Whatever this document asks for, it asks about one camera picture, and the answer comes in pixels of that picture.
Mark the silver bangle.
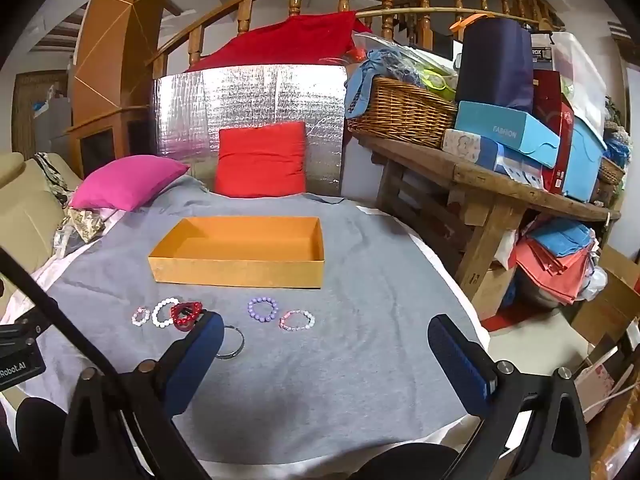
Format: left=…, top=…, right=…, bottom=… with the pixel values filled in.
left=216, top=325, right=246, bottom=360

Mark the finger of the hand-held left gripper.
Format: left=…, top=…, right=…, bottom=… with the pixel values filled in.
left=0, top=246, right=121, bottom=378

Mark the magenta pillow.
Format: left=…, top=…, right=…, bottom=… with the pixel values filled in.
left=69, top=155, right=191, bottom=211

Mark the orange cardboard box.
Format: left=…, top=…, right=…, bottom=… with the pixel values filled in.
left=148, top=216, right=326, bottom=289

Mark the silver foil insulation board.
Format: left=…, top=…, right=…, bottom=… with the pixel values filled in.
left=151, top=62, right=348, bottom=197

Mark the white patterned box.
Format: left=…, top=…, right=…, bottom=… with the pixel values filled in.
left=442, top=128, right=546, bottom=188

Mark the small wicker basket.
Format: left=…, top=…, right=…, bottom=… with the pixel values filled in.
left=597, top=157, right=626, bottom=186

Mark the white plastic bag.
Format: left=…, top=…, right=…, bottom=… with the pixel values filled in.
left=530, top=30, right=608, bottom=136

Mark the black and white patterned cloth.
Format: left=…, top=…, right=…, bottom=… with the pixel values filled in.
left=35, top=152, right=76, bottom=206

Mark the navy fabric bag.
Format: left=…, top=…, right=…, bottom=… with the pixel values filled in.
left=455, top=17, right=535, bottom=111

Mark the beige sofa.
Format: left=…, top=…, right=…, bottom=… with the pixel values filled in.
left=0, top=152, right=83, bottom=281

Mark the large wicker basket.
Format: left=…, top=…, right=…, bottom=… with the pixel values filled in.
left=346, top=76, right=458, bottom=150

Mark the light blue shoebox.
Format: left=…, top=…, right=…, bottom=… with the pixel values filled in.
left=454, top=101, right=561, bottom=170

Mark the stack of coral folded cloths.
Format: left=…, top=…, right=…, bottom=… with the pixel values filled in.
left=515, top=237, right=598, bottom=306

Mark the brown panelled wooden column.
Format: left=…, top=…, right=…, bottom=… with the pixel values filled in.
left=67, top=0, right=178, bottom=181

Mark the gold patterned cloth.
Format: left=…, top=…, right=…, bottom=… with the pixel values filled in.
left=65, top=207, right=106, bottom=243

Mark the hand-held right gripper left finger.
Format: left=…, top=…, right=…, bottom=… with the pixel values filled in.
left=59, top=311, right=225, bottom=480

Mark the blue folded cloth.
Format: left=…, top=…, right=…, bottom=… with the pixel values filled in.
left=530, top=217, right=596, bottom=256

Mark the bamboo curtain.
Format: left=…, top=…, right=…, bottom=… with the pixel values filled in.
left=12, top=71, right=68, bottom=161

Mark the orange clothes hanger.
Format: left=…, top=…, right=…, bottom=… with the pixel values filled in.
left=449, top=12, right=488, bottom=32

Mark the pink and white bead bracelet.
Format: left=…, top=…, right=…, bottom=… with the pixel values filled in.
left=279, top=310, right=317, bottom=333

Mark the wooden stair railing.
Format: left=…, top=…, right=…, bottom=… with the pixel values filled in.
left=151, top=0, right=568, bottom=81

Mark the purple bead bracelet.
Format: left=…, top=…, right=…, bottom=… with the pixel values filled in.
left=247, top=297, right=279, bottom=322

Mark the red heart bead bracelet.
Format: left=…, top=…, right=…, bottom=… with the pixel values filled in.
left=170, top=300, right=205, bottom=332

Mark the dark red paper bag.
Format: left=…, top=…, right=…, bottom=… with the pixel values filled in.
left=532, top=70, right=575, bottom=193

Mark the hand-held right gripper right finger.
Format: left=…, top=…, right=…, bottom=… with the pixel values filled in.
left=428, top=314, right=592, bottom=480

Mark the grey blanket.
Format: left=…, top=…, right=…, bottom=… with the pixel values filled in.
left=30, top=175, right=488, bottom=466

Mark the red pillow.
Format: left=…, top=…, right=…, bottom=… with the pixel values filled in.
left=214, top=121, right=307, bottom=198

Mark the red cloth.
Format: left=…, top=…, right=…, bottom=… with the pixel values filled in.
left=185, top=10, right=373, bottom=73

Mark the red floor mat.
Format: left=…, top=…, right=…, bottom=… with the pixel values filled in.
left=480, top=305, right=531, bottom=333

